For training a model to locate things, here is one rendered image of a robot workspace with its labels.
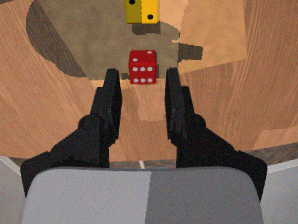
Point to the red die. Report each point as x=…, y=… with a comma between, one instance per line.
x=142, y=67

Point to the yellow die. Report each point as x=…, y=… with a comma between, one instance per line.
x=141, y=11

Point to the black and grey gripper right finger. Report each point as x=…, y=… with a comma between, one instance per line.
x=196, y=144

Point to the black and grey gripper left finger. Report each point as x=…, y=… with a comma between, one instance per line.
x=90, y=143

